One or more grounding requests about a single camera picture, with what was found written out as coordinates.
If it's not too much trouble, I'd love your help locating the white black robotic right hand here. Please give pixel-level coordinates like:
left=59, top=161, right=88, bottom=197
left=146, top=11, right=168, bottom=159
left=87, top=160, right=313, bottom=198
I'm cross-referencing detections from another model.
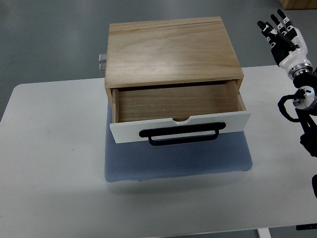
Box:
left=257, top=9, right=312, bottom=74

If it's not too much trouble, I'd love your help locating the white drawer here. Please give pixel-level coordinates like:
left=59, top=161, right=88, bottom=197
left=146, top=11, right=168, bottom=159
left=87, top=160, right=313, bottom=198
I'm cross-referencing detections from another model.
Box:
left=109, top=80, right=251, bottom=143

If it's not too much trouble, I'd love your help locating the black drawer handle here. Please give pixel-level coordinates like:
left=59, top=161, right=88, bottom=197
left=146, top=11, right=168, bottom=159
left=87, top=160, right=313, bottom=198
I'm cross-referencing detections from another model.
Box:
left=139, top=122, right=226, bottom=146

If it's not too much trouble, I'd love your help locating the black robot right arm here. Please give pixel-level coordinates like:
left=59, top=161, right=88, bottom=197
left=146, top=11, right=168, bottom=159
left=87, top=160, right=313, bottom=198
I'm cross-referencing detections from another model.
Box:
left=278, top=66, right=317, bottom=157

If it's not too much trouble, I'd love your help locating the wooden drawer cabinet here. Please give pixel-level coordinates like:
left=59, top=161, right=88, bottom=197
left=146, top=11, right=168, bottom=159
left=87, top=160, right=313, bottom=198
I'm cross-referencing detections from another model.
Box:
left=104, top=16, right=244, bottom=122

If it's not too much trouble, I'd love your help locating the cardboard box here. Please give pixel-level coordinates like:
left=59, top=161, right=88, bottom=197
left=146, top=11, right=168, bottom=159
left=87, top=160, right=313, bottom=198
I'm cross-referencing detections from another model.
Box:
left=279, top=0, right=317, bottom=10

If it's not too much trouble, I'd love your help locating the black table control panel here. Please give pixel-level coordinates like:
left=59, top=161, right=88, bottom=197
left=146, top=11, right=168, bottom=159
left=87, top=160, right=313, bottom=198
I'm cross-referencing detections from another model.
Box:
left=296, top=223, right=317, bottom=231

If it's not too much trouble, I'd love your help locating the silver metal clamp lower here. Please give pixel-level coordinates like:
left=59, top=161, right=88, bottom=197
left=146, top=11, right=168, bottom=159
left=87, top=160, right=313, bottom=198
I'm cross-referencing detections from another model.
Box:
left=99, top=63, right=106, bottom=73

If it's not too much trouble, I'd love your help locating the silver metal clamp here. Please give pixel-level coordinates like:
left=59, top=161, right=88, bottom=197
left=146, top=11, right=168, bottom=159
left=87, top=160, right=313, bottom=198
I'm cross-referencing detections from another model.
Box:
left=99, top=63, right=106, bottom=73
left=99, top=53, right=107, bottom=62

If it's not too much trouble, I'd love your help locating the silver metal clamp upper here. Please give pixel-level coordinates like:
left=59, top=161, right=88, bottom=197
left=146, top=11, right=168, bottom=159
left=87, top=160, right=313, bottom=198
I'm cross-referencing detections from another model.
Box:
left=99, top=53, right=107, bottom=62

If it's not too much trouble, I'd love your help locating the white table leg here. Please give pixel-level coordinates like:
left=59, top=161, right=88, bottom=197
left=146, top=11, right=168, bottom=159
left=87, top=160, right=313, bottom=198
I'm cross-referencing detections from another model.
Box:
left=257, top=228, right=271, bottom=238

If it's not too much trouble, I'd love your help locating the blue mesh cushion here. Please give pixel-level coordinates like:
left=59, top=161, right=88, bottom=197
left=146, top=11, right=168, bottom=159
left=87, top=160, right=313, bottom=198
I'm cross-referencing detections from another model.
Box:
left=105, top=106, right=253, bottom=182

